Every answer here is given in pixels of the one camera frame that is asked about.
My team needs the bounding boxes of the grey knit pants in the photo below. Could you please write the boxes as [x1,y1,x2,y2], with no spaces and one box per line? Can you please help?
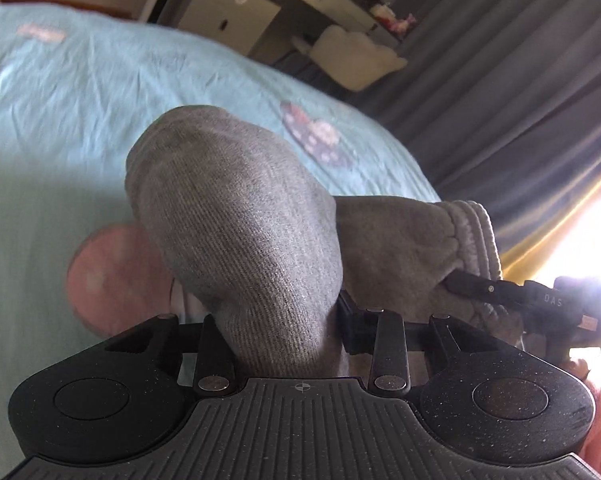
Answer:
[125,106,523,377]

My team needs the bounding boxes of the dark grey curtain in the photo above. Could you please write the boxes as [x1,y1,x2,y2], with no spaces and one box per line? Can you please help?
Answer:
[351,0,601,250]

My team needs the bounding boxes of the light blue patterned bedsheet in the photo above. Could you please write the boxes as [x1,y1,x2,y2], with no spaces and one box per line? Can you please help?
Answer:
[0,4,437,478]

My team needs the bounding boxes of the cream fluffy chair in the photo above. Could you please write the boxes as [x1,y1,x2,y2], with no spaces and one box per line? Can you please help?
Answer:
[292,25,408,92]

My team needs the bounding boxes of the white drawer cabinet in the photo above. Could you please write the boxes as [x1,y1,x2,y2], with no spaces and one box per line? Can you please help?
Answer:
[176,0,280,56]

